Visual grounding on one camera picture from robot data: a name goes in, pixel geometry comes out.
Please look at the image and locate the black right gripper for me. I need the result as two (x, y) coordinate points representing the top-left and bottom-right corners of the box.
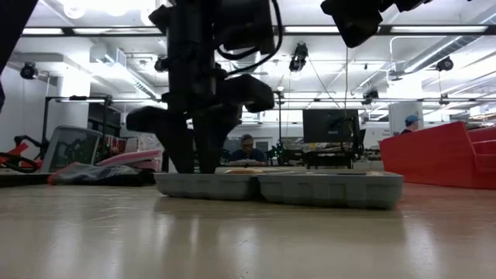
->
(320, 0), (433, 50)

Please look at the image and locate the black overhead light bar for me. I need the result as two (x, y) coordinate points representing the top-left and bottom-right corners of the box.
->
(0, 24), (496, 38)

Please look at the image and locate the red plastic bin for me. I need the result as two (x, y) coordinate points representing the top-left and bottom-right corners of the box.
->
(378, 121), (496, 190)

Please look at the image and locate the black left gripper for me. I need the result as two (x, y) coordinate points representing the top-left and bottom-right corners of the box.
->
(126, 0), (275, 174)

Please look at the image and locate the grey plastic tool case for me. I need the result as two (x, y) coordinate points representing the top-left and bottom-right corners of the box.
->
(153, 167), (405, 211)

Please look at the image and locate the red black equipment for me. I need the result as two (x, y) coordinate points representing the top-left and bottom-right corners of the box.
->
(0, 134), (44, 174)

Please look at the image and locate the person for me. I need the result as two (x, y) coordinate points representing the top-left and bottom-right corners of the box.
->
(228, 133), (268, 167)
(400, 114), (423, 136)

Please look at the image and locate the white round column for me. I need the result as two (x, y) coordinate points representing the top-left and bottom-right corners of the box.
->
(388, 101), (425, 136)

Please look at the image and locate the black desk equipment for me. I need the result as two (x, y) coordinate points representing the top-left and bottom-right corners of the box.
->
(304, 143), (367, 171)

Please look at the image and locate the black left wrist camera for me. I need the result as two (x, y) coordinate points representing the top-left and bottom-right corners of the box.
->
(215, 0), (277, 55)

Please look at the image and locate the pink flat package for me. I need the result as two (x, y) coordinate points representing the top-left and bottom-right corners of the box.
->
(95, 149), (164, 173)

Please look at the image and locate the black computer monitor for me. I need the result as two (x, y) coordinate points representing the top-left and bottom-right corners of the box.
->
(301, 108), (361, 144)

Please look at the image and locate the white frame office chair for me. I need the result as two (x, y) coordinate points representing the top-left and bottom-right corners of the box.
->
(40, 125), (103, 174)

